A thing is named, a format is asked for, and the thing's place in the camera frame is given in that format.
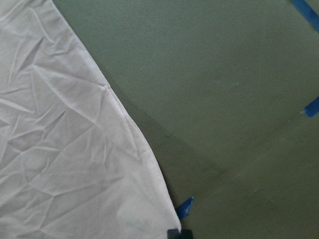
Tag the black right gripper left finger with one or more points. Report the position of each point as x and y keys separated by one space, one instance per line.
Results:
x=173 y=234

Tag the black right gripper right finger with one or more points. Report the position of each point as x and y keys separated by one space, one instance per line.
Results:
x=186 y=234

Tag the pink Snoopy t-shirt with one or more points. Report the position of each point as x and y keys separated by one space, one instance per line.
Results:
x=73 y=163

